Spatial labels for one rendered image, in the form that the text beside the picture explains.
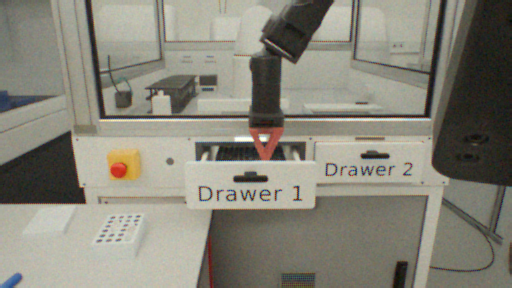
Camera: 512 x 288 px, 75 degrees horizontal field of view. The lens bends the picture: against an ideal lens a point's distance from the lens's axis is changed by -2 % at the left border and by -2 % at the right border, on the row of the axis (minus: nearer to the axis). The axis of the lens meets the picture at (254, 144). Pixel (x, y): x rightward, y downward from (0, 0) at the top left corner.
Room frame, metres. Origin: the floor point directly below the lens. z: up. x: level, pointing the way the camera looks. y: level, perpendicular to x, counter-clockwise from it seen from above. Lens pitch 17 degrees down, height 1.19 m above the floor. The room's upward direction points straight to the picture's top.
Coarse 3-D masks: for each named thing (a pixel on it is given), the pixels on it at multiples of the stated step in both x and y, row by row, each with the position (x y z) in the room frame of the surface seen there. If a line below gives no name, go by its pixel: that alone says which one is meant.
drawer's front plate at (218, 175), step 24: (192, 168) 0.69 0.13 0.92; (216, 168) 0.69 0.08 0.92; (240, 168) 0.69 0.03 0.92; (264, 168) 0.69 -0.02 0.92; (288, 168) 0.69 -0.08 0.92; (312, 168) 0.70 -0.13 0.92; (192, 192) 0.69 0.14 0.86; (216, 192) 0.69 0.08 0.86; (240, 192) 0.69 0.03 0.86; (264, 192) 0.69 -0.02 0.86; (288, 192) 0.69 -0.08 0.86; (312, 192) 0.70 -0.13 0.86
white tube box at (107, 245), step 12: (108, 216) 0.69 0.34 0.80; (120, 216) 0.70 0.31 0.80; (132, 216) 0.70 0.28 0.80; (144, 216) 0.70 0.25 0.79; (108, 228) 0.64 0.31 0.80; (120, 228) 0.64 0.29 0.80; (144, 228) 0.69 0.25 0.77; (96, 240) 0.60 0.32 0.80; (108, 240) 0.60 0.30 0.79; (120, 240) 0.60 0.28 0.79; (132, 240) 0.60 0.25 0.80; (96, 252) 0.58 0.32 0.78; (108, 252) 0.58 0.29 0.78; (120, 252) 0.58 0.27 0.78; (132, 252) 0.59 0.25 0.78
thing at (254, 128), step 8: (248, 112) 0.67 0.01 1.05; (248, 120) 0.65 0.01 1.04; (248, 128) 0.63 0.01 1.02; (256, 128) 0.62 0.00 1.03; (264, 128) 0.62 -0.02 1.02; (272, 128) 0.63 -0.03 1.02; (280, 128) 0.63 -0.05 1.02; (256, 136) 0.63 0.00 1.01; (280, 136) 0.63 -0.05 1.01; (256, 144) 0.64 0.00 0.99; (272, 144) 0.64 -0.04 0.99; (272, 152) 0.64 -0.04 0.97
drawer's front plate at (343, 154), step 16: (320, 144) 0.84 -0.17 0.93; (336, 144) 0.84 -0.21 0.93; (352, 144) 0.84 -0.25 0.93; (368, 144) 0.84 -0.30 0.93; (384, 144) 0.84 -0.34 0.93; (400, 144) 0.84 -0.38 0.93; (416, 144) 0.84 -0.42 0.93; (320, 160) 0.84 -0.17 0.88; (336, 160) 0.84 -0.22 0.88; (352, 160) 0.84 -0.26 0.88; (368, 160) 0.84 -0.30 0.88; (384, 160) 0.84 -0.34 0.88; (400, 160) 0.84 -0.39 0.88; (416, 160) 0.84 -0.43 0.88; (320, 176) 0.84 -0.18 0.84; (336, 176) 0.84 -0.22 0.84; (352, 176) 0.84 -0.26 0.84; (368, 176) 0.84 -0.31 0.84; (384, 176) 0.84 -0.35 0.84; (400, 176) 0.84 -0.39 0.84; (416, 176) 0.84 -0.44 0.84
